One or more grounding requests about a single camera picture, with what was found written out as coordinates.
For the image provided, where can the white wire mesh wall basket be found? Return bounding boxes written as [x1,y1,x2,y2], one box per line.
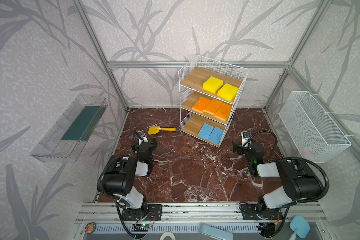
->
[279,91,352,163]

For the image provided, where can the black corrugated right cable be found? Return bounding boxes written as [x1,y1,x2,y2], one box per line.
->
[245,130,330,238]

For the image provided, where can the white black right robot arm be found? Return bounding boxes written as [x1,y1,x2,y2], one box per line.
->
[233,139,330,220]

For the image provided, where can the pale yellow sponge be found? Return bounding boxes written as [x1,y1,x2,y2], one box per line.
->
[192,97,211,114]

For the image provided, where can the round red sticker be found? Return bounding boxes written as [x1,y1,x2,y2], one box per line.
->
[84,222,97,235]

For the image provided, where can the white tape roll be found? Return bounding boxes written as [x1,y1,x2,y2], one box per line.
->
[160,232,176,240]

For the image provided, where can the yellow sponge blue backing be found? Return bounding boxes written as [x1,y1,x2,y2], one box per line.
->
[217,84,239,102]

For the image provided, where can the clear wall tray green pad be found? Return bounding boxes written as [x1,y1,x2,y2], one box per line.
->
[31,94,108,163]

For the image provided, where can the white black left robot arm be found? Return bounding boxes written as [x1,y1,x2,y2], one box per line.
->
[97,139,157,220]

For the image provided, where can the blue cellulose sponge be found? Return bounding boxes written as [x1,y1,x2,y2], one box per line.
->
[208,127,224,145]
[198,124,214,140]

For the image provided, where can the yellow plastic scoop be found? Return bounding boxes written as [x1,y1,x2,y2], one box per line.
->
[148,126,176,135]

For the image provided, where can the yellow foam sponge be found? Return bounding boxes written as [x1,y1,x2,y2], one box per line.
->
[203,77,224,95]

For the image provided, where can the light blue handheld brush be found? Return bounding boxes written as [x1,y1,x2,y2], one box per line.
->
[289,216,310,240]

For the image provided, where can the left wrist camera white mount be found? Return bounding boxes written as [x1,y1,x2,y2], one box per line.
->
[136,131,148,145]

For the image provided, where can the green circuit board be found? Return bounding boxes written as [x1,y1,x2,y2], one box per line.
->
[132,223,154,232]

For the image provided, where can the light blue box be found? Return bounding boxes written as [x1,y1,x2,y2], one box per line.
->
[199,224,234,240]

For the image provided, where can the orange scrub sponge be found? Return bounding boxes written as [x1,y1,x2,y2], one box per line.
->
[204,99,223,116]
[215,103,232,121]

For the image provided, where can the white wire wooden shelf rack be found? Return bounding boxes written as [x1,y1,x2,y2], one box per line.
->
[178,55,249,147]

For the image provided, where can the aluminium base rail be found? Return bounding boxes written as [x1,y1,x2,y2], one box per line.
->
[69,202,336,240]

